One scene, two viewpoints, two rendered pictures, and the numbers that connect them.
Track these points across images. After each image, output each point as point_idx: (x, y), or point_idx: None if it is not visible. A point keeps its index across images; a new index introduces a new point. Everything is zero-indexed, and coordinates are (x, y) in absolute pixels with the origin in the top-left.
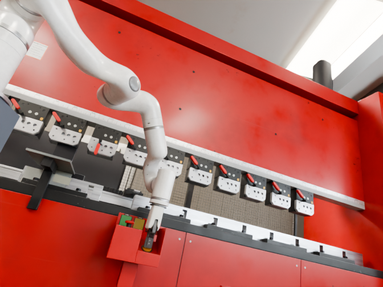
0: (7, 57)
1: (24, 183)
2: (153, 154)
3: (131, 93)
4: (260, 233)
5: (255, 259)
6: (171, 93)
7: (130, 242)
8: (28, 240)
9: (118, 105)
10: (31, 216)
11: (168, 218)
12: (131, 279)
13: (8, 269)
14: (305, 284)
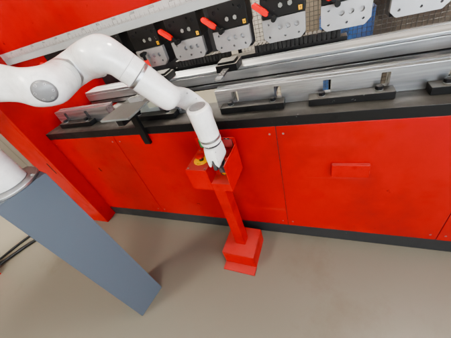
0: None
1: (131, 128)
2: (162, 108)
3: (58, 102)
4: (425, 73)
5: (389, 131)
6: None
7: (203, 179)
8: (163, 158)
9: (83, 80)
10: (153, 145)
11: (255, 109)
12: (223, 191)
13: (168, 172)
14: None
